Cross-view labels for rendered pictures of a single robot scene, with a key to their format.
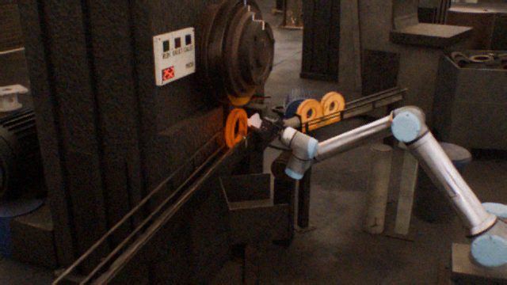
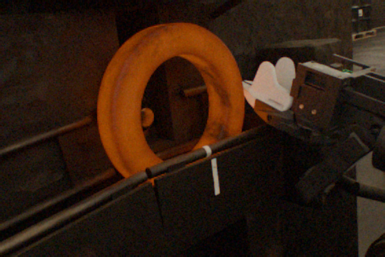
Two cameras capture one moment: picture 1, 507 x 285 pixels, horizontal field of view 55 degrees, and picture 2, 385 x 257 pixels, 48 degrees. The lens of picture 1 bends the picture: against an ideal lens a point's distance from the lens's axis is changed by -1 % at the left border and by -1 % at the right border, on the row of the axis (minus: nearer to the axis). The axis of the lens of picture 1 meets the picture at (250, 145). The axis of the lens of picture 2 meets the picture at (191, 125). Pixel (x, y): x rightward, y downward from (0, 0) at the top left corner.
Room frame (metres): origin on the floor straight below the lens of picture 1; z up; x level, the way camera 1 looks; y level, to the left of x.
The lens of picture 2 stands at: (1.76, -0.16, 0.85)
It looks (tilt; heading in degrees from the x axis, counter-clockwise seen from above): 13 degrees down; 27
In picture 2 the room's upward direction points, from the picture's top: 7 degrees counter-clockwise
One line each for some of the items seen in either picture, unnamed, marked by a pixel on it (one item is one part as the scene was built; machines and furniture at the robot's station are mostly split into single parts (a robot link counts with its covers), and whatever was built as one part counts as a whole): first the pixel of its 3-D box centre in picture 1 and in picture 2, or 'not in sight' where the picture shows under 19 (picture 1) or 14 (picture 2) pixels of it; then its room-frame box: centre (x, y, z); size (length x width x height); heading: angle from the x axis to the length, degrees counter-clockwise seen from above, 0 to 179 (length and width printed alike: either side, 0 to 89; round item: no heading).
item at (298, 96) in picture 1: (300, 108); not in sight; (4.39, -0.46, 0.17); 0.57 x 0.31 x 0.34; 176
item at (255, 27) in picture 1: (258, 53); not in sight; (2.13, -0.03, 1.11); 0.28 x 0.06 x 0.28; 156
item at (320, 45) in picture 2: (255, 127); (303, 122); (2.39, -0.03, 0.68); 0.11 x 0.08 x 0.24; 66
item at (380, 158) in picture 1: (377, 189); not in sight; (2.52, -0.73, 0.26); 0.12 x 0.12 x 0.52
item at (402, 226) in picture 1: (407, 184); not in sight; (2.50, -0.89, 0.31); 0.24 x 0.16 x 0.62; 156
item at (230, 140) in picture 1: (236, 128); (178, 109); (2.17, 0.07, 0.75); 0.18 x 0.03 x 0.18; 157
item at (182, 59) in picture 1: (176, 55); not in sight; (1.90, 0.29, 1.15); 0.26 x 0.02 x 0.18; 156
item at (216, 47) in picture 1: (238, 51); not in sight; (2.16, 0.06, 1.11); 0.47 x 0.06 x 0.47; 156
